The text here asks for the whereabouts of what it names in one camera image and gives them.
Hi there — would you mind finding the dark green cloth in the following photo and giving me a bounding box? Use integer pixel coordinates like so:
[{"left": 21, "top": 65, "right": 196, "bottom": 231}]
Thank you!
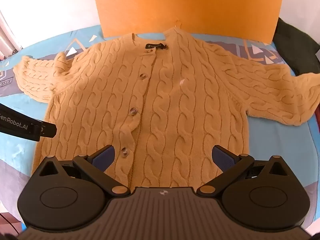
[{"left": 272, "top": 17, "right": 320, "bottom": 77}]

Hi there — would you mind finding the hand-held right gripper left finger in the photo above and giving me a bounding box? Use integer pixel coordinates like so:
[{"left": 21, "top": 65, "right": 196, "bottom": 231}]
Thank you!
[{"left": 37, "top": 144, "right": 131, "bottom": 197}]

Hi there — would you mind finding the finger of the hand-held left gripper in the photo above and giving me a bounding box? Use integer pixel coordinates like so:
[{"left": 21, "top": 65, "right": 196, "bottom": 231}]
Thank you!
[{"left": 40, "top": 121, "right": 57, "bottom": 138}]

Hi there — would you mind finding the orange headboard panel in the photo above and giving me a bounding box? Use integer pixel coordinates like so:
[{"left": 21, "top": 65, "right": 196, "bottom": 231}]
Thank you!
[{"left": 91, "top": 0, "right": 286, "bottom": 43}]

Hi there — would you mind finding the blue geometric patterned bedsheet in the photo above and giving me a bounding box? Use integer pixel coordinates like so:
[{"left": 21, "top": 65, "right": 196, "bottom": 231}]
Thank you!
[{"left": 0, "top": 24, "right": 320, "bottom": 220}]

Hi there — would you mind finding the tan cable-knit cardigan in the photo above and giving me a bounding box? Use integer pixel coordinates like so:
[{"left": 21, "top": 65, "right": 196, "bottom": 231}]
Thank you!
[{"left": 12, "top": 26, "right": 320, "bottom": 188}]

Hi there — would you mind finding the white curtain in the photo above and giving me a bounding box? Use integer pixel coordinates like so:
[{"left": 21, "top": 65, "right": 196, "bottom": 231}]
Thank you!
[{"left": 0, "top": 10, "right": 24, "bottom": 61}]

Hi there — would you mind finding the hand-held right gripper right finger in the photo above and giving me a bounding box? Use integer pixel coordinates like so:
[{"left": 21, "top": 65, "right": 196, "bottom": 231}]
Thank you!
[{"left": 196, "top": 144, "right": 288, "bottom": 197}]

